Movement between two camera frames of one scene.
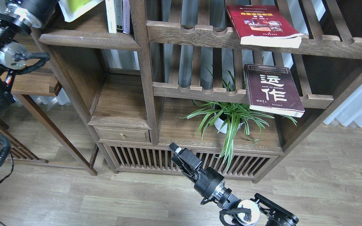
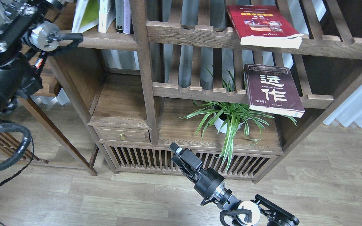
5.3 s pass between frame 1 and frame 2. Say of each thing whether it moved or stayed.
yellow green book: moved
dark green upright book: stayed
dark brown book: stayed
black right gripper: stayed
